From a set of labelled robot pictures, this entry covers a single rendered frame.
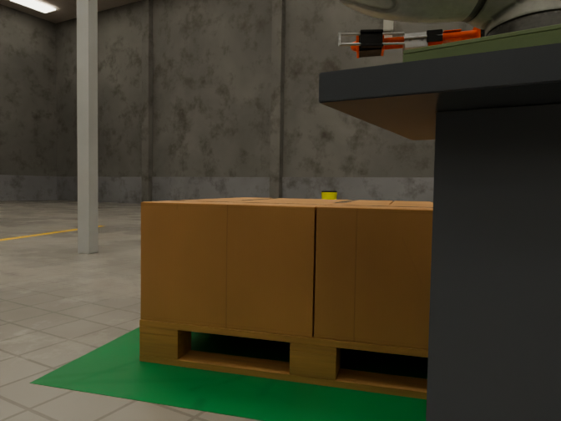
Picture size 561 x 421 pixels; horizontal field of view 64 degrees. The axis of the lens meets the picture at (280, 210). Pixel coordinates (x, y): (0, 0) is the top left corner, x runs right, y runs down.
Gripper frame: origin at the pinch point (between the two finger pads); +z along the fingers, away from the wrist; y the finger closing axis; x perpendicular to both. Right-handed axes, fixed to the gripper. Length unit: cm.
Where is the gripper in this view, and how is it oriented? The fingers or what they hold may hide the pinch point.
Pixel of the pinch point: (387, 35)
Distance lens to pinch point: 155.9
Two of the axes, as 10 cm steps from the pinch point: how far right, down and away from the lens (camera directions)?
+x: -9.8, -0.3, 2.1
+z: -0.2, 10.0, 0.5
